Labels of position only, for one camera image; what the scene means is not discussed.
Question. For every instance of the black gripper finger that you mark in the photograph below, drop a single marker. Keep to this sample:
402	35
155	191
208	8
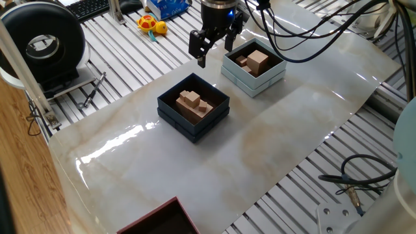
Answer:
232	35
196	44

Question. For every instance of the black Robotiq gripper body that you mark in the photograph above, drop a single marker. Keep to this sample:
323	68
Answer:
216	18

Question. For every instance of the small wooden cube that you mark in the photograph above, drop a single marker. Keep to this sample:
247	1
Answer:
202	106
182	94

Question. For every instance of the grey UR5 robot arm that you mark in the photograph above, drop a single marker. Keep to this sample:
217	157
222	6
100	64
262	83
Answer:
406	146

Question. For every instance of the light blue gift box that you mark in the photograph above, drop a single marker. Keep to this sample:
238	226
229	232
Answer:
253	84

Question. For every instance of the dark blue gift box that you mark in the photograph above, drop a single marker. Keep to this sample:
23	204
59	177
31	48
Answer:
169	107

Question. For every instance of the pink gift box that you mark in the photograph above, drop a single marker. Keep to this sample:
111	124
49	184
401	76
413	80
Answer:
152	214

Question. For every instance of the small wooden block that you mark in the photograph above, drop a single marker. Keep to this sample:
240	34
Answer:
241	60
246	69

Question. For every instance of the big wooden cube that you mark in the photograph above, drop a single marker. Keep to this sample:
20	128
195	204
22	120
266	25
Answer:
257	61

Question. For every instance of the blue white carton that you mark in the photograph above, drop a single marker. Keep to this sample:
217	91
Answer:
169	8

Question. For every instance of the yellow toy turtle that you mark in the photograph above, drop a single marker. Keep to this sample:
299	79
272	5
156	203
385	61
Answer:
148	24

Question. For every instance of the medium wooden cube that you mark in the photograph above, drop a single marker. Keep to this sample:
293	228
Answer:
192	99

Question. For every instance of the large flat wooden block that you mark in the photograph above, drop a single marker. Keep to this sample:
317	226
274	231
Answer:
190	113

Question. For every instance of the black computer mouse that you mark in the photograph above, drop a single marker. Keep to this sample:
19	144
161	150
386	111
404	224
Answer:
130	5

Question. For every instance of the black metal pen tool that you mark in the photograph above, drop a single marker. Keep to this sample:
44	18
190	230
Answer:
94	91

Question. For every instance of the black keyboard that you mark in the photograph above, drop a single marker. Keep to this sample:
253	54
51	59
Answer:
87	9

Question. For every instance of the glossy marble pattern mat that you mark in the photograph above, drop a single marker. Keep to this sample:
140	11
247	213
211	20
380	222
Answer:
227	169

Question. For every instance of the slanted aluminium profile bar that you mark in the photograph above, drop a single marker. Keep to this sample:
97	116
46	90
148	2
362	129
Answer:
26	74

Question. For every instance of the aluminium corner bracket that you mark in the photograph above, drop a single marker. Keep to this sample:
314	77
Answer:
115	13

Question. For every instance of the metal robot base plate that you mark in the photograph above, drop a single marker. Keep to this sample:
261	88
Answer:
334	221

